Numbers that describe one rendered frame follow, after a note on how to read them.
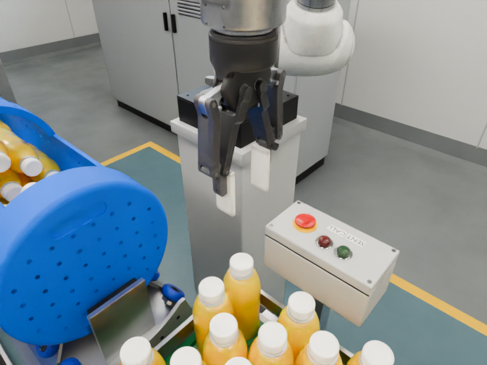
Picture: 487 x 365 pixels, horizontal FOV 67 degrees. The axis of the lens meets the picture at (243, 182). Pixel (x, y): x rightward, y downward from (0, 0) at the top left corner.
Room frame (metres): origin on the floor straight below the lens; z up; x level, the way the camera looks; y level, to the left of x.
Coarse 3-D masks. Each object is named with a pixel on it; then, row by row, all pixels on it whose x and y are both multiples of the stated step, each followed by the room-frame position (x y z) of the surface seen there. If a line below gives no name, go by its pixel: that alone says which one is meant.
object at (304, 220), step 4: (296, 216) 0.49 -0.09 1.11; (300, 216) 0.49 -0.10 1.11; (304, 216) 0.49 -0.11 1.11; (308, 216) 0.49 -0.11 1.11; (312, 216) 0.49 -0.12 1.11; (296, 220) 0.48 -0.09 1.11; (300, 220) 0.48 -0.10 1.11; (304, 220) 0.48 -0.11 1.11; (308, 220) 0.48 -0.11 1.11; (312, 220) 0.48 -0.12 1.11; (296, 224) 0.48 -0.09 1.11; (300, 224) 0.47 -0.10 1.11; (304, 224) 0.47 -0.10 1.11; (308, 224) 0.47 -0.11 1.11; (312, 224) 0.47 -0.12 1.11
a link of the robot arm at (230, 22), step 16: (208, 0) 0.39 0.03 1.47; (224, 0) 0.38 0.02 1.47; (240, 0) 0.37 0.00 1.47; (256, 0) 0.37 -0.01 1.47; (272, 0) 0.38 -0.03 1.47; (208, 16) 0.39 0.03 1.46; (224, 16) 0.38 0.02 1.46; (240, 16) 0.37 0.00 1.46; (256, 16) 0.37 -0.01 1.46; (272, 16) 0.38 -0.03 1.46; (224, 32) 0.39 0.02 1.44; (240, 32) 0.39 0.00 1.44; (256, 32) 0.39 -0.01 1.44
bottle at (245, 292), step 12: (228, 276) 0.41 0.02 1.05; (252, 276) 0.41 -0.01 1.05; (228, 288) 0.40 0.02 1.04; (240, 288) 0.39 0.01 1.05; (252, 288) 0.39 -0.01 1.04; (240, 300) 0.38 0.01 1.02; (252, 300) 0.39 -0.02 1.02; (240, 312) 0.38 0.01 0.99; (252, 312) 0.39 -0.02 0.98; (240, 324) 0.38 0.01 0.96; (252, 324) 0.39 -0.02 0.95; (252, 336) 0.39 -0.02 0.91
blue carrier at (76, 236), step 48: (0, 96) 0.99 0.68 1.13; (48, 144) 0.81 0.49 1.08; (48, 192) 0.40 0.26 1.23; (96, 192) 0.42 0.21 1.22; (144, 192) 0.47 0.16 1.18; (0, 240) 0.34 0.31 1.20; (48, 240) 0.36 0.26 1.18; (96, 240) 0.40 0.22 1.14; (144, 240) 0.46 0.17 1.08; (0, 288) 0.31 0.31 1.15; (48, 288) 0.34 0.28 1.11; (96, 288) 0.39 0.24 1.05; (48, 336) 0.32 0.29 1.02
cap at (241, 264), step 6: (234, 258) 0.42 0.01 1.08; (240, 258) 0.42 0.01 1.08; (246, 258) 0.42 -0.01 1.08; (234, 264) 0.41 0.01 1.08; (240, 264) 0.41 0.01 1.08; (246, 264) 0.41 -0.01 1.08; (252, 264) 0.41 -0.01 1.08; (234, 270) 0.40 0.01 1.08; (240, 270) 0.40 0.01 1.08; (246, 270) 0.40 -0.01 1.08; (240, 276) 0.40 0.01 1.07
